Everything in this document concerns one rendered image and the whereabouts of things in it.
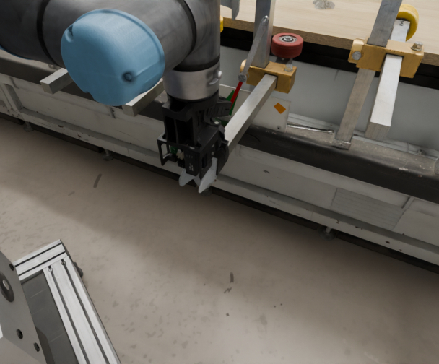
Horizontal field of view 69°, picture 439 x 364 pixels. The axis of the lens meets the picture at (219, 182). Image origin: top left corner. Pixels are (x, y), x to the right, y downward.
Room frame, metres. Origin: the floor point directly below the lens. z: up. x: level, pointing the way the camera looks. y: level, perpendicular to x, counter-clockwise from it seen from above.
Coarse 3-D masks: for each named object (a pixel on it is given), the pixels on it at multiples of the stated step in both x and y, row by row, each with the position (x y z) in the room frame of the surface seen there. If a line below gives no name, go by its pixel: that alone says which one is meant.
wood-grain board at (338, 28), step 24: (240, 0) 1.16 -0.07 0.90; (288, 0) 1.16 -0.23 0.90; (312, 0) 1.16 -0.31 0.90; (336, 0) 1.16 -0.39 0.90; (360, 0) 1.16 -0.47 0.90; (408, 0) 1.16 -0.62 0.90; (432, 0) 1.16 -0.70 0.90; (240, 24) 0.99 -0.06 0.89; (288, 24) 0.96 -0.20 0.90; (312, 24) 0.96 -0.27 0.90; (336, 24) 0.96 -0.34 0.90; (360, 24) 0.96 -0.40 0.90; (432, 24) 0.96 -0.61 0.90; (432, 48) 0.80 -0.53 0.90
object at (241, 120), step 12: (276, 60) 0.82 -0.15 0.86; (288, 60) 0.82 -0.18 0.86; (264, 84) 0.69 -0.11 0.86; (252, 96) 0.64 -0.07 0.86; (264, 96) 0.65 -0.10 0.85; (240, 108) 0.59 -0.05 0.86; (252, 108) 0.59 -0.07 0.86; (240, 120) 0.55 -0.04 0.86; (252, 120) 0.59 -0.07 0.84; (228, 132) 0.51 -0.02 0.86; (240, 132) 0.53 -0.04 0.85; (228, 144) 0.47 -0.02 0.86
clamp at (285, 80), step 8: (272, 64) 0.77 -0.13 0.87; (280, 64) 0.77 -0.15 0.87; (248, 72) 0.76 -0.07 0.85; (256, 72) 0.76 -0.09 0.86; (264, 72) 0.75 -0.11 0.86; (272, 72) 0.74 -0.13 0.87; (280, 72) 0.73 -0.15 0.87; (288, 72) 0.73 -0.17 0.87; (248, 80) 0.76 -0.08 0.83; (256, 80) 0.75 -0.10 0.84; (280, 80) 0.73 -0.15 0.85; (288, 80) 0.72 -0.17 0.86; (280, 88) 0.73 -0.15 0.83; (288, 88) 0.72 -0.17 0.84
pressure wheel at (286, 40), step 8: (272, 40) 0.84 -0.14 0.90; (280, 40) 0.83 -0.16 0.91; (288, 40) 0.83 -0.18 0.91; (296, 40) 0.84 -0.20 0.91; (272, 48) 0.83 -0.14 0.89; (280, 48) 0.81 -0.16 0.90; (288, 48) 0.80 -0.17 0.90; (296, 48) 0.81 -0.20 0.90; (280, 56) 0.81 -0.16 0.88; (288, 56) 0.80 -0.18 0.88; (296, 56) 0.81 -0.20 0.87
